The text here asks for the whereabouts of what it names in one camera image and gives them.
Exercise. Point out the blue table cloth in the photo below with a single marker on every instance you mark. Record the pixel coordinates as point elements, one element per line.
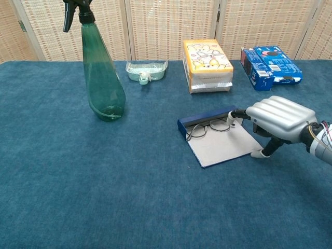
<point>77,181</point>

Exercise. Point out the orange corgi tissue pack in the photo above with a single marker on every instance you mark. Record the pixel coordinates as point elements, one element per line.
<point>207,59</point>

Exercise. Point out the dark blue cookie box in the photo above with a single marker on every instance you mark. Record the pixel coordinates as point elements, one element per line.
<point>262,80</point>

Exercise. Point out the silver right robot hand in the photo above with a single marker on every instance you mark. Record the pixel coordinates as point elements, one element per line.
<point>280,116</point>

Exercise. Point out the woven folding screen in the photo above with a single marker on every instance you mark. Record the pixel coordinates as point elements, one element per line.
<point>160,26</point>

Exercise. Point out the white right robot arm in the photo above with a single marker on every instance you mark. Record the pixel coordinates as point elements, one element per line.
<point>324,150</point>

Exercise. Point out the mint green dustpan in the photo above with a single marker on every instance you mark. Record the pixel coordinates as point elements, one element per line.
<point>155,75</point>

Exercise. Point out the green spray bottle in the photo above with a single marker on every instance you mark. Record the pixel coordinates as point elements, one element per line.
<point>103,77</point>

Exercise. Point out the blue folding glasses case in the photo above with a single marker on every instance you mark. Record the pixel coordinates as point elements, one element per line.
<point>223,147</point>

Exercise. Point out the black eyeglasses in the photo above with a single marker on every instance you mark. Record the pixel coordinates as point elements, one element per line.
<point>207,126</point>

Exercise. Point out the blue cookie box with picture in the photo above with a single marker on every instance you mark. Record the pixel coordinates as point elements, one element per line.
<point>280,64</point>

